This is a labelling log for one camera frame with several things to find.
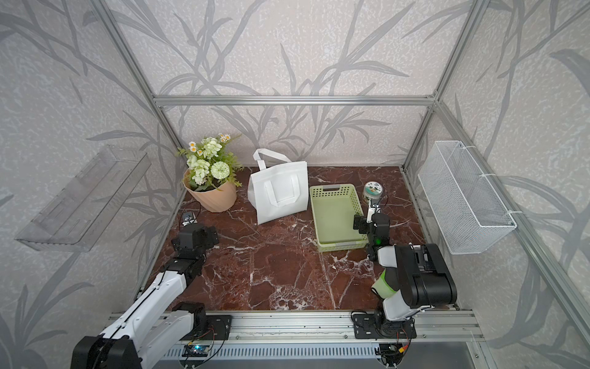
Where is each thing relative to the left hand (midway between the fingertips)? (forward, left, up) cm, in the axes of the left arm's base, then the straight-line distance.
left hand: (198, 230), depth 85 cm
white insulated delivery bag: (+13, -29, +6) cm, 33 cm away
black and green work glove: (-17, -68, -11) cm, 71 cm away
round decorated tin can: (+22, -70, -3) cm, 73 cm away
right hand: (+11, -67, -3) cm, 68 cm away
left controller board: (-36, -6, -12) cm, 38 cm away
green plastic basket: (+17, -53, -10) cm, 57 cm away
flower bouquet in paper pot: (+15, -7, +18) cm, 24 cm away
